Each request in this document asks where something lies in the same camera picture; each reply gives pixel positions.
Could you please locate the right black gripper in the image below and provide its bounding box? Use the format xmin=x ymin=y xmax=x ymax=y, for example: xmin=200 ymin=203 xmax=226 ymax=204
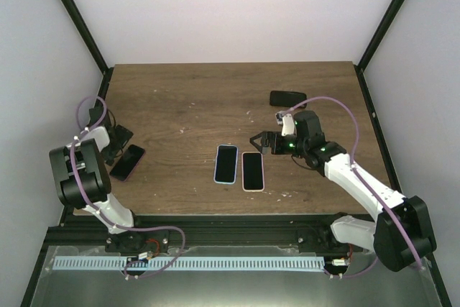
xmin=250 ymin=132 xmax=308 ymax=157

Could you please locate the white phone case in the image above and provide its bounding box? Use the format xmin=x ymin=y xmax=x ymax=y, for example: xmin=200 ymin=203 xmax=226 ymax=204
xmin=241 ymin=151 xmax=265 ymax=192

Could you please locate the maroon phone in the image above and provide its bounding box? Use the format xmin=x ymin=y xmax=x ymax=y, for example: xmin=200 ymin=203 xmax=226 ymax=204
xmin=109 ymin=145 xmax=145 ymax=182

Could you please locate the light blue phone case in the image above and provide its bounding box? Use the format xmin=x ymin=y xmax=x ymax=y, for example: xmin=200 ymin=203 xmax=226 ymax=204
xmin=213 ymin=144 xmax=240 ymax=186

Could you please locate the black phone case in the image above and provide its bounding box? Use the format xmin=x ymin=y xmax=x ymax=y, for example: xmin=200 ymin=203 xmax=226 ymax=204
xmin=269 ymin=91 xmax=307 ymax=108

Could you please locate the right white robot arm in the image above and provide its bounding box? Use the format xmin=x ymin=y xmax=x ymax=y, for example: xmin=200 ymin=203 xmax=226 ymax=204
xmin=249 ymin=131 xmax=437 ymax=272

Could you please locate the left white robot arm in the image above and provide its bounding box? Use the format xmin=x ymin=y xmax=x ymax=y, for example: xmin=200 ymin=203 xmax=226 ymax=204
xmin=49 ymin=106 xmax=147 ymax=252

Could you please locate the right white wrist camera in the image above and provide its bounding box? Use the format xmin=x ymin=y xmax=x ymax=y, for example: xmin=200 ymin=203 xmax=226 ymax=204
xmin=275 ymin=112 xmax=295 ymax=137

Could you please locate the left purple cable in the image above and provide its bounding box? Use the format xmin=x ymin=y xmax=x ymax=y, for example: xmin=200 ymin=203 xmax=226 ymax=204
xmin=70 ymin=96 xmax=186 ymax=281

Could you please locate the black aluminium frame rail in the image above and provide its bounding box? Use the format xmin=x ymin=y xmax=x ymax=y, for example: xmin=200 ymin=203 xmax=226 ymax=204
xmin=44 ymin=213 xmax=357 ymax=255

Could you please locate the light blue slotted cable duct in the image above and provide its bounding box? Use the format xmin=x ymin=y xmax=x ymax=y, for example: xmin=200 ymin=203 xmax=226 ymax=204
xmin=52 ymin=256 xmax=325 ymax=272

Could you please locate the left black frame post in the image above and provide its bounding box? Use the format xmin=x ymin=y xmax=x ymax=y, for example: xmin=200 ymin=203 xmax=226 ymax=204
xmin=38 ymin=0 xmax=110 ymax=75

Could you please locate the black frame post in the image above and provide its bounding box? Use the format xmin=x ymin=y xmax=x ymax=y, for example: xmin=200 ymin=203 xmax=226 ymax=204
xmin=357 ymin=0 xmax=428 ymax=70
xmin=38 ymin=0 xmax=110 ymax=75

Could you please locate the right black frame post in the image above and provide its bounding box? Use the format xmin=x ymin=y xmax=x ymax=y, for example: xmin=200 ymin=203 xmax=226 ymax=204
xmin=357 ymin=0 xmax=428 ymax=70

